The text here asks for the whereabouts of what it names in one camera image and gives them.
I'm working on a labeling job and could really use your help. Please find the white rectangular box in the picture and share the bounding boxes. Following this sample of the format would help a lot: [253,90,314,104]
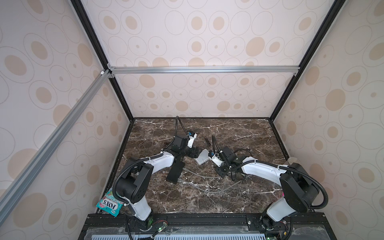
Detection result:
[195,149,210,165]

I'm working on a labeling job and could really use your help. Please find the black ethernet cable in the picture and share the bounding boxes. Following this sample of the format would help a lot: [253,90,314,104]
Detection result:
[227,148,254,182]

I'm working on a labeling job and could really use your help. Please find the black network switch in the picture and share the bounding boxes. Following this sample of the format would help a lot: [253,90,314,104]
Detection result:
[166,161,185,184]

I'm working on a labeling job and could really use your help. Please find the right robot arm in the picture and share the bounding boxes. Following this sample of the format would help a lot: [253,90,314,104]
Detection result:
[208,147,329,229]

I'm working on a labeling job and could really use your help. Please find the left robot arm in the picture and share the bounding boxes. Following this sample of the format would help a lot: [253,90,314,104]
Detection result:
[112,116,200,228]

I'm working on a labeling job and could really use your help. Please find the green snack packet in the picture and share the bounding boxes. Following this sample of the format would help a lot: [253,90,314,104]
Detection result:
[96,188,124,217]

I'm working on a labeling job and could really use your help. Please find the aluminium crossbar back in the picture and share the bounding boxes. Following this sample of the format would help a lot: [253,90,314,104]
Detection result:
[110,66,300,75]

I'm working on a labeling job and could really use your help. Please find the aluminium crossbar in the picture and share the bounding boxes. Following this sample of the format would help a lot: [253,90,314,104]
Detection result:
[1,69,112,224]
[110,66,300,75]

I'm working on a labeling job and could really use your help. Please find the aluminium crossbar left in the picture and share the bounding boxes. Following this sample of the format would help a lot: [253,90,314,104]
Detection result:
[1,69,112,224]

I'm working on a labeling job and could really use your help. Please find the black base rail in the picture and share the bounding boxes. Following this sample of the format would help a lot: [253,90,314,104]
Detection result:
[79,212,336,240]

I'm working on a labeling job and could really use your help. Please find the black corner frame post left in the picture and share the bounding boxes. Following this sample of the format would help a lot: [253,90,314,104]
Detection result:
[71,0,135,121]

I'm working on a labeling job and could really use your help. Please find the black corner frame post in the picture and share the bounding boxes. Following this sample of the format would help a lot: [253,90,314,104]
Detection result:
[270,0,346,123]
[71,0,135,121]

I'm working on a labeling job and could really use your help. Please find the black corner frame post right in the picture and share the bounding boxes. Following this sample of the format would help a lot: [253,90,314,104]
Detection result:
[270,0,346,123]

